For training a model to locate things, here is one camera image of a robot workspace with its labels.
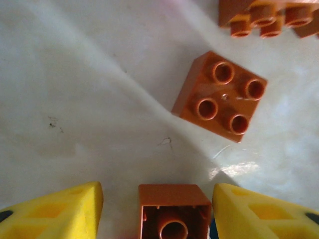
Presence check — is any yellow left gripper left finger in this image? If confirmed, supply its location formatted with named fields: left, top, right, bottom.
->
left=0, top=181, right=104, bottom=239

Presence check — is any orange lego brick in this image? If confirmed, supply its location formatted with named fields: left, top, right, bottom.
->
left=170, top=50, right=269, bottom=143
left=293, top=23, right=319, bottom=39
left=218, top=0, right=319, bottom=38
left=138, top=184, right=212, bottom=239

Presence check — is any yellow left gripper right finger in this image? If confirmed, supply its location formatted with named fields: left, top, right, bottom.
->
left=211, top=183, right=319, bottom=239

